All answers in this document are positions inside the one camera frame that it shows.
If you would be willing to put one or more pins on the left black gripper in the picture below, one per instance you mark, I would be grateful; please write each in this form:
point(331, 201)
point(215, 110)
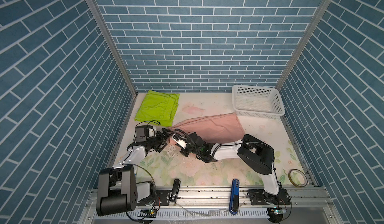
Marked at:
point(161, 139)

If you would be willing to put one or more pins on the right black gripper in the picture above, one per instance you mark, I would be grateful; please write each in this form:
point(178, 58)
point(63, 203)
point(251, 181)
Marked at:
point(182, 151)

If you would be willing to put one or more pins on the pink shorts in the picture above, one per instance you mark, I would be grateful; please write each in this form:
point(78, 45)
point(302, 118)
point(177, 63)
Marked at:
point(224, 128)

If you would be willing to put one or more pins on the lime green shorts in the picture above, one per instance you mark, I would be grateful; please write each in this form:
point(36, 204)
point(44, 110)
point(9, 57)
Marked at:
point(160, 107)

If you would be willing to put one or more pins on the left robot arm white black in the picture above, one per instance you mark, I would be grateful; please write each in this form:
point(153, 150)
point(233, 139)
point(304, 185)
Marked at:
point(118, 191)

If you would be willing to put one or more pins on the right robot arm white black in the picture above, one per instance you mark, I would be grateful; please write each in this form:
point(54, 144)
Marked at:
point(258, 155)

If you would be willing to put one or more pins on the white plastic laundry basket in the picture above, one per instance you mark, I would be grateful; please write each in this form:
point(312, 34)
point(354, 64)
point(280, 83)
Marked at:
point(258, 102)

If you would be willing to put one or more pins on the blue black handheld device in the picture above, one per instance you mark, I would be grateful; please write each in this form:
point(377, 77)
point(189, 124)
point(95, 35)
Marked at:
point(234, 197)

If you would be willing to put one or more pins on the left green circuit board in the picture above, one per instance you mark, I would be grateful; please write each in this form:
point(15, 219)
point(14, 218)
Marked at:
point(148, 214)

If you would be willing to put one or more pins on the green circuit board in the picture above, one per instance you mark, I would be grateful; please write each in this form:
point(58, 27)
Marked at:
point(148, 214)
point(275, 211)

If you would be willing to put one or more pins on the right green circuit board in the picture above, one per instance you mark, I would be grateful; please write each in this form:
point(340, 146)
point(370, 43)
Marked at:
point(275, 211)

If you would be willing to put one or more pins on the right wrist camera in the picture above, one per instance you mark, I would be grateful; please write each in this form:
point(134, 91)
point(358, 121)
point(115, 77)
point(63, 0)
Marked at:
point(181, 142)

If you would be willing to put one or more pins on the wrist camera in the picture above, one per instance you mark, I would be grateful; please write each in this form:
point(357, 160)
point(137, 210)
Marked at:
point(144, 132)
point(181, 142)

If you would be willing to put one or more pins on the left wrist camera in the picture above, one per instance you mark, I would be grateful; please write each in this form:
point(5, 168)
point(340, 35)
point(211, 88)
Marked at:
point(144, 132)

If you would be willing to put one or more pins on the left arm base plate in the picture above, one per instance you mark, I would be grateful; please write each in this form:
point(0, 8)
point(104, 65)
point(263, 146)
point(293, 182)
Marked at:
point(162, 197)

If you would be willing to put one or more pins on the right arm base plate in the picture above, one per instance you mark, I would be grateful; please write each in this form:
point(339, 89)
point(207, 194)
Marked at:
point(260, 197)

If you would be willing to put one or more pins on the aluminium front rail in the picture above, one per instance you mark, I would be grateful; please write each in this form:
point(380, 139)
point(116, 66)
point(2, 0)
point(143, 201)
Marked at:
point(219, 197)

